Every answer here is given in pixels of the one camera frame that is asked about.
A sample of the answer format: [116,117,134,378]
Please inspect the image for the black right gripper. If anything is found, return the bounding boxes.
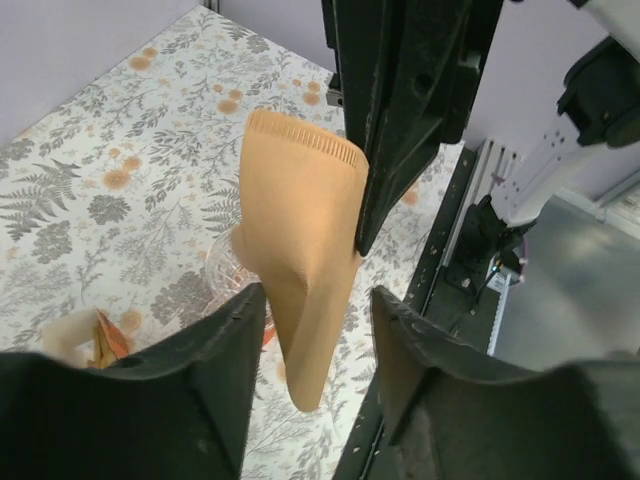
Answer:
[322,1,503,255]

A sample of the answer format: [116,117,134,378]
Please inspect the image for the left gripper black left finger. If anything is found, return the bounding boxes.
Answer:
[1,283,266,479]

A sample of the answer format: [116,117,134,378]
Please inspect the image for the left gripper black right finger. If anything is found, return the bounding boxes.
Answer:
[371,287,639,479]

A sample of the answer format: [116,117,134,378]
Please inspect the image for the orange coffee filter box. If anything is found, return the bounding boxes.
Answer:
[41,309,131,369]

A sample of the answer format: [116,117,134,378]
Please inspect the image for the clear glass dripper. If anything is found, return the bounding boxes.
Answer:
[202,229,259,316]

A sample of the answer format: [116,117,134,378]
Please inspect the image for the brown paper coffee filter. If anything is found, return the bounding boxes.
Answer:
[231,109,368,412]

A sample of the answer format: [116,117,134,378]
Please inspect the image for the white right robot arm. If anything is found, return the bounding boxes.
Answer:
[322,1,639,268]

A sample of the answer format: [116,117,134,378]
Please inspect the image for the orange glass carafe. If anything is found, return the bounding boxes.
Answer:
[262,305,276,348]

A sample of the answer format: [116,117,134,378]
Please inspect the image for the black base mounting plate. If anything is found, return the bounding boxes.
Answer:
[333,158,499,479]

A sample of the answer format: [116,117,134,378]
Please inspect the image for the floral patterned tablecloth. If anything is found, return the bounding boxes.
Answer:
[1,7,463,479]

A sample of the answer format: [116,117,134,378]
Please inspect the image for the aluminium frame rail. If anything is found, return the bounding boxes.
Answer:
[444,138,521,266]

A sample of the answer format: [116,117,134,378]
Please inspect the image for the light blue cable duct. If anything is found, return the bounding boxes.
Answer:
[486,264,520,356]

